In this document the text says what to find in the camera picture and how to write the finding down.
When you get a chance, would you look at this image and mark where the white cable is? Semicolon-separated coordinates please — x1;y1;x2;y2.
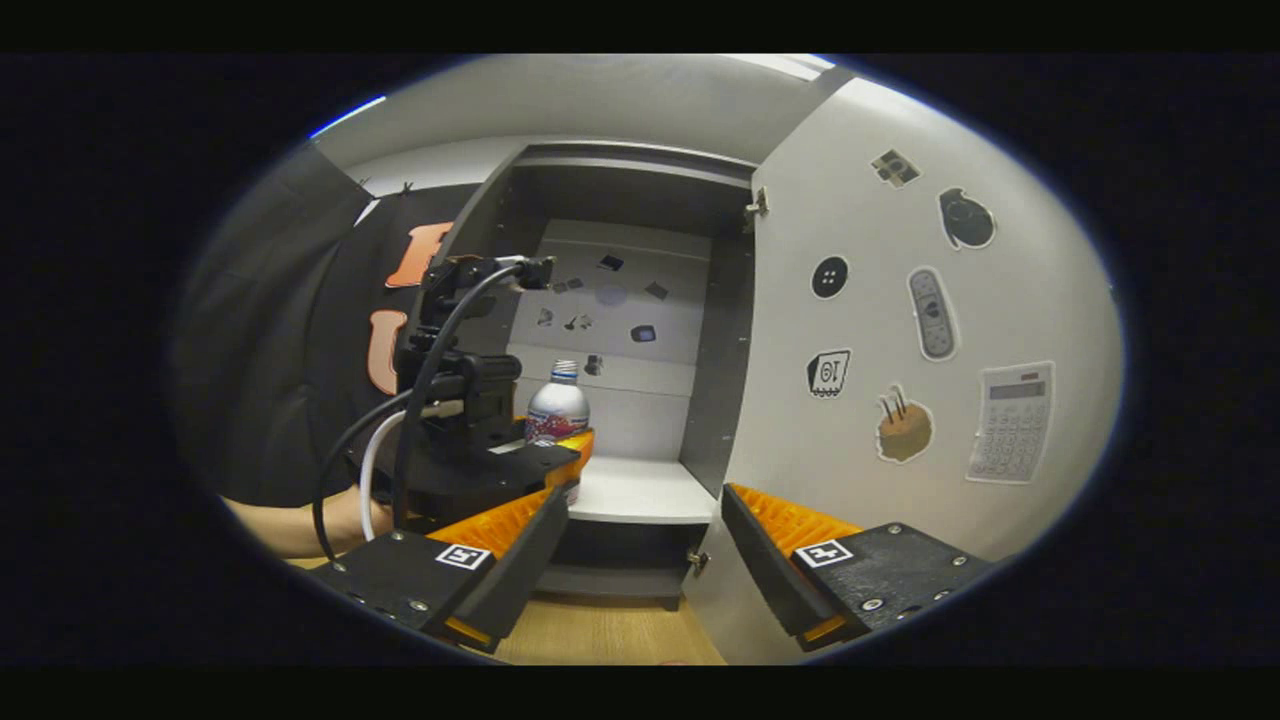
358;400;466;543

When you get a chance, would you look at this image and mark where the grey cabinet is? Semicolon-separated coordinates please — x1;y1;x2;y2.
425;140;761;613

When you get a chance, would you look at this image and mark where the white cabinet shelf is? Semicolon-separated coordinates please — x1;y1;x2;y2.
565;455;721;526

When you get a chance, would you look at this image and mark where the silver bottle with pink label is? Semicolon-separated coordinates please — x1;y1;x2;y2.
524;360;591;447

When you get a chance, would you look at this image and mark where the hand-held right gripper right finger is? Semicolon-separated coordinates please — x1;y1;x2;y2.
720;483;1001;653

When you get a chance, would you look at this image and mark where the ceiling light strip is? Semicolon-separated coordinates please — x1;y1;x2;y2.
308;95;388;141

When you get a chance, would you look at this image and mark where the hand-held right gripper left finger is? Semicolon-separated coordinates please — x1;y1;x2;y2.
300;480;581;656

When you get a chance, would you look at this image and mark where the ceiling light panel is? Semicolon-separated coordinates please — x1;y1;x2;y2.
725;55;836;83

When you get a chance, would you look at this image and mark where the white cabinet door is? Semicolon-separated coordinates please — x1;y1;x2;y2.
683;75;1126;666

